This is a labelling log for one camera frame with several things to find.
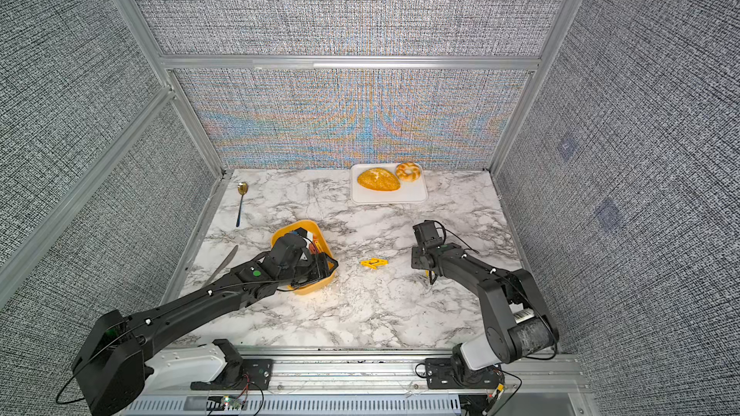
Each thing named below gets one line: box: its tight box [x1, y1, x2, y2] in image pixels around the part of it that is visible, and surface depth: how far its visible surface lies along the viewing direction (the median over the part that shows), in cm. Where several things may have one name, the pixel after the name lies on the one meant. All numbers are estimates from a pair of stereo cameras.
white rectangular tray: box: [350, 162, 429, 205], surface depth 116 cm
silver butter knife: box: [202, 244, 239, 288], surface depth 97 cm
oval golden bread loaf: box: [356, 167, 401, 192], surface depth 115 cm
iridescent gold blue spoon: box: [236, 181, 249, 228], surface depth 115 cm
